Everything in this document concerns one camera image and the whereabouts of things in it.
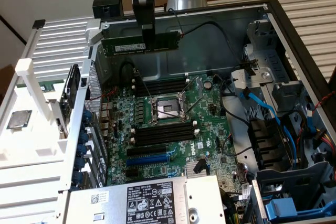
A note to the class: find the RAM stick with white label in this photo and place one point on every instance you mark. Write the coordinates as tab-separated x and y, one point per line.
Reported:
120	47

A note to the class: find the black RAM slot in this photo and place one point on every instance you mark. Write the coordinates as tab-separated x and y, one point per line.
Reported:
160	82
165	126
165	134
165	139
160	79
160	90
160	86
165	130

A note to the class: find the green RAM stick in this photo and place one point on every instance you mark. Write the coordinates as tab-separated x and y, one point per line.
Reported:
51	87

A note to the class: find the black box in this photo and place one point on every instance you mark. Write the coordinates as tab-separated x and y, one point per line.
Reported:
107	7

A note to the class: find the thin metal locking lever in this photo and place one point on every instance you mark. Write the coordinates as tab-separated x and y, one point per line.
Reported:
195	103
144	85

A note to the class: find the open grey PC case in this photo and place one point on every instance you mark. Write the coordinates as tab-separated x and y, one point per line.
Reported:
199	56

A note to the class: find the CPU socket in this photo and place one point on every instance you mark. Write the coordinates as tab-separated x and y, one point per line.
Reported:
168	108

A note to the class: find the silver coin battery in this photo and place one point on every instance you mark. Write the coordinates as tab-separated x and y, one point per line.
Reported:
208	84

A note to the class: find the black graphics card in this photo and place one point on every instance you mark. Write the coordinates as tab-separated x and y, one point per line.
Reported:
71	89

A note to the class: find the blue slot retainer clip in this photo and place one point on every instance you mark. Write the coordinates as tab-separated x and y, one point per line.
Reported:
84	137
78	176
82	149
80	161
87	116

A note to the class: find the long black expansion slot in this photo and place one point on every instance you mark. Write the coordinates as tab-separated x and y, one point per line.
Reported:
147	150

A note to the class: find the green motherboard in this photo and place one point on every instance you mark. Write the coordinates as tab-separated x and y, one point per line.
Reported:
207	134

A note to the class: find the long blue expansion slot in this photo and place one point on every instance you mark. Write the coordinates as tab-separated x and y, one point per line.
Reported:
147	159

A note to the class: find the silver metal drive cage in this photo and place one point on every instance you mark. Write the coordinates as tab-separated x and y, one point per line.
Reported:
265	77

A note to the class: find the short black expansion slot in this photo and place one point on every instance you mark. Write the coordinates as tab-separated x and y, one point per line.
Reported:
131	172

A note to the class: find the silver finned heatsink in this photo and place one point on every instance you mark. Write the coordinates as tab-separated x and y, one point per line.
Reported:
189	169

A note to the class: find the black plug on heatsink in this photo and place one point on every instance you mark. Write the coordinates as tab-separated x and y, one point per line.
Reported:
200	165

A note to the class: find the silver CPU chip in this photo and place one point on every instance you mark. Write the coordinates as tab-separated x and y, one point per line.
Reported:
19	119

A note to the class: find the white parts rack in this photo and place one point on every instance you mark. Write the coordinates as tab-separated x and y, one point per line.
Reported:
29	140

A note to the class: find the silver power supply unit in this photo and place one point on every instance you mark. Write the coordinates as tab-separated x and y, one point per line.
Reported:
199	195

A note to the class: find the grey disk bay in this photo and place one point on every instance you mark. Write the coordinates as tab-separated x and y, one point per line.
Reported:
288	182

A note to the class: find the blue disk caddy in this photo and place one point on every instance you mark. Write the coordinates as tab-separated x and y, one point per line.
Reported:
281	208

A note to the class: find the black plastic fan duct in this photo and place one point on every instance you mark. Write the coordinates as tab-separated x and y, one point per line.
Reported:
267	142

